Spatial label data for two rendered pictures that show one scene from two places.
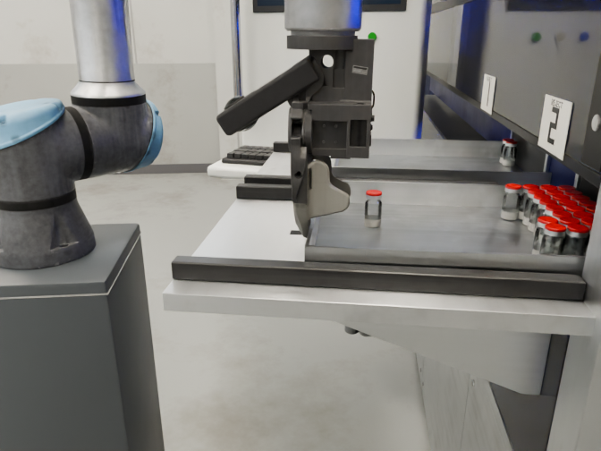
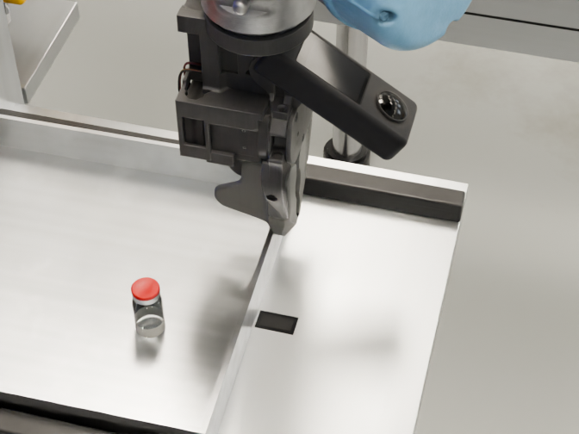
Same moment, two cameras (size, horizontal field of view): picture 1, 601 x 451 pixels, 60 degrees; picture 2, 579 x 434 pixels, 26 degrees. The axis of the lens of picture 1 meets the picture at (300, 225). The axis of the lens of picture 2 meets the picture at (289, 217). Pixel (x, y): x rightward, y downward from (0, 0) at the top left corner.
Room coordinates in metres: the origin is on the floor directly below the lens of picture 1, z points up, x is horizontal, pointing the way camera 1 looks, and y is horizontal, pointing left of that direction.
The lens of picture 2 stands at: (1.20, 0.08, 1.62)
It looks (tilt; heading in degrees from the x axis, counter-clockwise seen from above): 47 degrees down; 188
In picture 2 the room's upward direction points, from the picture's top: straight up
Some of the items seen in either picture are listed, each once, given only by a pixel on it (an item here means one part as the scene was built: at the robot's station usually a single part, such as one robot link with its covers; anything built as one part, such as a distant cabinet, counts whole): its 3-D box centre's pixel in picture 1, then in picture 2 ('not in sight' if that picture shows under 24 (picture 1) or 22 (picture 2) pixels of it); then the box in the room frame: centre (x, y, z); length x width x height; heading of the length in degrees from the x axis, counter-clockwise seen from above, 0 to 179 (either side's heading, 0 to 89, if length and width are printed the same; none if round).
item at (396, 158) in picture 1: (428, 162); not in sight; (0.94, -0.23, 0.90); 0.34 x 0.26 x 0.04; 83
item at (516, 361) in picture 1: (391, 329); not in sight; (0.53, -0.11, 0.79); 0.34 x 0.03 x 0.13; 83
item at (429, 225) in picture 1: (453, 225); (39, 260); (0.60, -0.19, 0.90); 0.34 x 0.26 x 0.04; 84
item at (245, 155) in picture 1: (303, 157); not in sight; (1.33, -0.01, 0.82); 0.40 x 0.14 x 0.02; 74
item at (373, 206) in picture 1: (373, 209); (147, 308); (0.64, -0.09, 0.90); 0.02 x 0.02 x 0.04
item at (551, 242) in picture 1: (552, 246); not in sight; (0.51, -0.27, 0.90); 0.02 x 0.02 x 0.05
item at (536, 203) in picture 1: (548, 222); not in sight; (0.59, -0.30, 0.90); 0.18 x 0.02 x 0.05; 174
